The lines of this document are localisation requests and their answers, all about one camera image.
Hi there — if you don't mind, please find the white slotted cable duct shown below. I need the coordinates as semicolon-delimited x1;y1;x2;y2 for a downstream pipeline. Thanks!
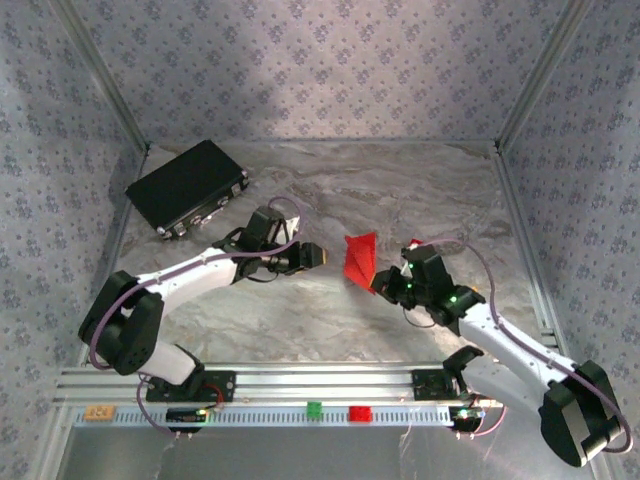
72;404;457;429

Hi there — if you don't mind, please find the aluminium frame post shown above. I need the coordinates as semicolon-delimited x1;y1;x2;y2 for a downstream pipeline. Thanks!
494;0;596;151
52;0;152;151

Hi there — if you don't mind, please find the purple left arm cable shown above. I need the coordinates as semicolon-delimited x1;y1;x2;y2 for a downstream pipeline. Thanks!
89;195;307;441

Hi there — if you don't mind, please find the right black controller board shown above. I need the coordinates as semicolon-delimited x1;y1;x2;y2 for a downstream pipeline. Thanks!
448;405;485;424

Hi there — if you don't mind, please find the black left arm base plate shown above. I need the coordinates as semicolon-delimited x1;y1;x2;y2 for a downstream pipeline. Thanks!
145;370;237;404

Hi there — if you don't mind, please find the left black controller board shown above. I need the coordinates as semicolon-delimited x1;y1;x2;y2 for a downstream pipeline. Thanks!
165;407;209;425

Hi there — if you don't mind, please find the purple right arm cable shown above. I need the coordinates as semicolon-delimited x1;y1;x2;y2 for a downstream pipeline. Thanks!
414;237;634;454

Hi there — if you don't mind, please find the black controller board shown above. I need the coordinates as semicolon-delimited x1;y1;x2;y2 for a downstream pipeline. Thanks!
448;405;485;424
165;407;209;425

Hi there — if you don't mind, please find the black hard case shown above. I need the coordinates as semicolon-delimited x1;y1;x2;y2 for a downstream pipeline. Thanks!
124;138;251;242

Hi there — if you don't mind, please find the aluminium side rail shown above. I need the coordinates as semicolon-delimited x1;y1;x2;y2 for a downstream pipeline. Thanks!
492;144;571;365
74;144;154;366

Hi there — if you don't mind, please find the red paper sheet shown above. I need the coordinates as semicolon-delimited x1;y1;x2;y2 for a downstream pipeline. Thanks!
343;231;380;297

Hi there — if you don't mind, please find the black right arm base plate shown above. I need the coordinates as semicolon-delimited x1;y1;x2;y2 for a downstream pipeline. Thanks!
410;368;504;401

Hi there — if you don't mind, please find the aluminium mounting rail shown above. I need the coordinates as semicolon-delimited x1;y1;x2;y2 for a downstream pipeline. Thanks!
52;363;599;407

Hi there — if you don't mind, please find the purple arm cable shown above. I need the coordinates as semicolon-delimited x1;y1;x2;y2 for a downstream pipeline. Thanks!
89;195;307;441
414;237;634;454

